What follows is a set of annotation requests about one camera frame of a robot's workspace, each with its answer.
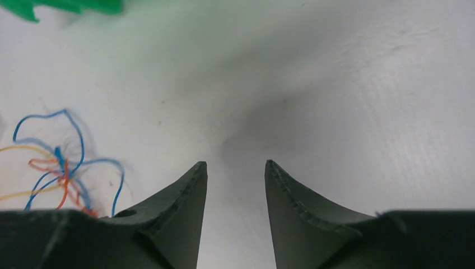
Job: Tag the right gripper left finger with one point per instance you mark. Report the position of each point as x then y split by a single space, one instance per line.
163 231

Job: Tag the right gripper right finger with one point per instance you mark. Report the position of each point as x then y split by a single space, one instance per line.
310 231

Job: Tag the green plastic bin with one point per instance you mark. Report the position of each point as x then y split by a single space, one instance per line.
24 9

